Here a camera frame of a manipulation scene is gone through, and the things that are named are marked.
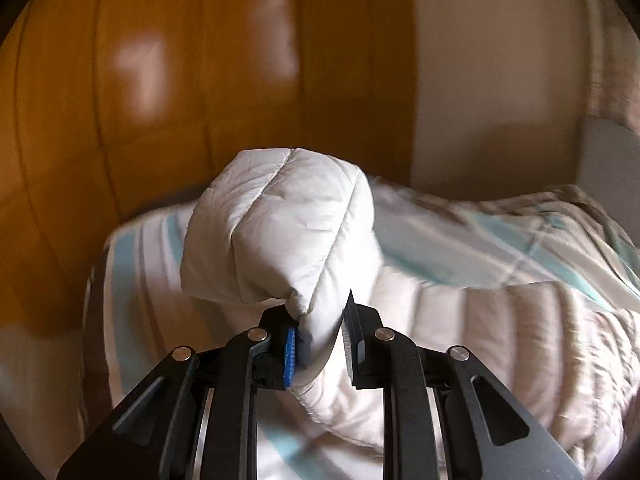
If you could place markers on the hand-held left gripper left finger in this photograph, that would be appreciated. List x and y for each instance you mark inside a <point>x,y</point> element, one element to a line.
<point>290,360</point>

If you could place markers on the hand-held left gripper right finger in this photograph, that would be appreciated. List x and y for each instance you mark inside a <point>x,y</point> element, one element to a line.
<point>358,345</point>

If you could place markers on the beige white quilted down jacket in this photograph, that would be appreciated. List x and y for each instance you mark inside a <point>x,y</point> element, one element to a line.
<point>280,220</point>

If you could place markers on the striped duvet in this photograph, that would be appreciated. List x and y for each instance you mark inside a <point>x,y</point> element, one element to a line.
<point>140,280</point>

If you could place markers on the wooden wardrobe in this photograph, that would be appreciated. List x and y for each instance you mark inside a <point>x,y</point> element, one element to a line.
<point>150,110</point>

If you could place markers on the grey yellow blue headboard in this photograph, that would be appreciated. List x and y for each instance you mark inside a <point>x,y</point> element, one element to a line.
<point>610,160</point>

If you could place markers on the beige patterned curtain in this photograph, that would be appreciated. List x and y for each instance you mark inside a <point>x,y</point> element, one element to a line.
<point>607,60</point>

